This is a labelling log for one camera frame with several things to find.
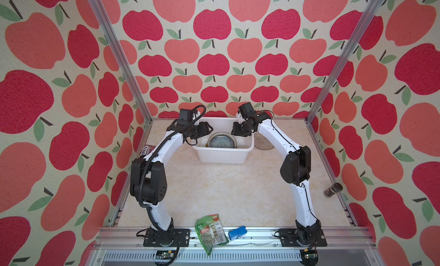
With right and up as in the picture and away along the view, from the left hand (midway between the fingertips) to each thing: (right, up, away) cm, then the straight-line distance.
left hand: (211, 132), depth 89 cm
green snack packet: (+1, -45, -14) cm, 47 cm away
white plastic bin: (+17, -13, +7) cm, 22 cm away
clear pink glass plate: (+6, -5, +15) cm, 17 cm away
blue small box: (+12, -45, -15) cm, 49 cm away
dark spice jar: (+60, -26, -10) cm, 66 cm away
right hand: (+13, -2, +5) cm, 14 cm away
